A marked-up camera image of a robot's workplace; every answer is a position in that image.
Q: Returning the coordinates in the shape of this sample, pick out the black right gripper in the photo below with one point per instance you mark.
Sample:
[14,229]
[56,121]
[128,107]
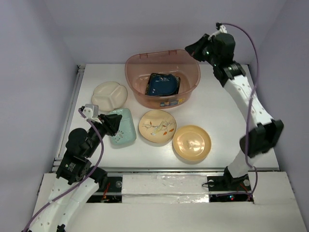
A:
[195,49]

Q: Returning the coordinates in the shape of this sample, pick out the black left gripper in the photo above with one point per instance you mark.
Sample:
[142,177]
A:
[112,122]

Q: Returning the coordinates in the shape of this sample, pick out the beige bird-painted plate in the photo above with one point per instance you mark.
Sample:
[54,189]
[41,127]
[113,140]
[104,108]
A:
[157,126]

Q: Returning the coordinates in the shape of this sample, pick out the black floral square plate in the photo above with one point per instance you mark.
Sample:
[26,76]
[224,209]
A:
[178,84]

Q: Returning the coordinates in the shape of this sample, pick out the dark blue leaf-shaped dish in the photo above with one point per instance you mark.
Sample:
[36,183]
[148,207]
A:
[161,85]

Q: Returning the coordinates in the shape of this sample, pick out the orange round bear plate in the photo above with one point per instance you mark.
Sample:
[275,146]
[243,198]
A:
[192,143]

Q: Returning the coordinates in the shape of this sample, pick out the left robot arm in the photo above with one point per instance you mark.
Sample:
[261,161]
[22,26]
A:
[76,178]

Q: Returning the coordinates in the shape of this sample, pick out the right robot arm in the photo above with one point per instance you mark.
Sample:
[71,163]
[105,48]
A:
[262,130]

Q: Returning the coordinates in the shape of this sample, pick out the blue yellow bin label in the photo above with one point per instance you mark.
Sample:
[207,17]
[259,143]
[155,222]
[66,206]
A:
[172,103]

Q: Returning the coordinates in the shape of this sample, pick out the pink translucent plastic bin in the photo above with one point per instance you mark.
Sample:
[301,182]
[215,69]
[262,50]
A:
[162,76]

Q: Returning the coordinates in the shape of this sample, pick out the light teal divided tray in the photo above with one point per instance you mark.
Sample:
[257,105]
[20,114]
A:
[126,134]

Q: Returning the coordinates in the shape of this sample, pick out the cream three-section plate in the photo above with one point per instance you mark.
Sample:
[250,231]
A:
[109,96]

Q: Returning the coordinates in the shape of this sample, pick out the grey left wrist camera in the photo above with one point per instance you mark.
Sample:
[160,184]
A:
[90,111]

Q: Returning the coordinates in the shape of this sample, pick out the aluminium frame rail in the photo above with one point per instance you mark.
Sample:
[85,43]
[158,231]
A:
[70,111]

